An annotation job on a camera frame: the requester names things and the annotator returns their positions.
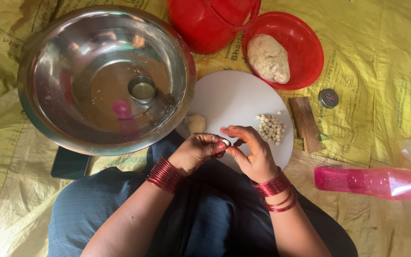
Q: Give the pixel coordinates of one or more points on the person's right hand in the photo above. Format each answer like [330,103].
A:
[259,157]

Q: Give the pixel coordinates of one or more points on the person's left hand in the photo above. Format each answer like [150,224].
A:
[193,153]

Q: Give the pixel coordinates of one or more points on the small white dough ball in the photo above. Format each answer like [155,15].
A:
[226,142]

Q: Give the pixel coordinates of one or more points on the small beige dough piece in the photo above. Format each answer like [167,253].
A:
[194,123]

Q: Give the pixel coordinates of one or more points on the pile of small dough balls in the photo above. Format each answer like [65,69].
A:
[271,127]

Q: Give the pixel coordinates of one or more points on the red left wrist bangles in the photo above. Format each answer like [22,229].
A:
[164,175]

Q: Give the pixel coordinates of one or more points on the red wrist bangles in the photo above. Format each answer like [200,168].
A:
[164,175]
[275,191]

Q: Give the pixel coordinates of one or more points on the red right wrist bangles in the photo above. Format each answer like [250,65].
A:
[275,191]

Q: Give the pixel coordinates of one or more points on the ridged wooden board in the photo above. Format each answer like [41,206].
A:
[305,123]

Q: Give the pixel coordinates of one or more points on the white round board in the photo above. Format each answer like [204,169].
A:
[234,100]

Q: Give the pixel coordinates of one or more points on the person's blue garment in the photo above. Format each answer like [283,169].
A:
[205,217]

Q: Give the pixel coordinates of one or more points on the small steel cup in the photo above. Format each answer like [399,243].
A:
[141,89]

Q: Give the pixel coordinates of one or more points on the small round metal tin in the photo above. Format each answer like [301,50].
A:
[328,98]

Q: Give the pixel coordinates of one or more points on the large beige dough lump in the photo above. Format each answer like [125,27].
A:
[269,59]

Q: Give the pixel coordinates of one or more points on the pink plastic bottle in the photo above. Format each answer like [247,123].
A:
[373,182]

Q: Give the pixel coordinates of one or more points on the large steel bowl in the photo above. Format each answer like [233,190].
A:
[102,78]

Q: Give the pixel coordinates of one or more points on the red plastic bowl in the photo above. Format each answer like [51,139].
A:
[298,42]

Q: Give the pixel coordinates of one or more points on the dark mobile phone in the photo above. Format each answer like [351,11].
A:
[70,163]

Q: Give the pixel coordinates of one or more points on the red plastic bucket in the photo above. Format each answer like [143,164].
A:
[209,23]

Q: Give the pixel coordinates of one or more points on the yellow woven plastic mat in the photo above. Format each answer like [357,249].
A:
[369,64]

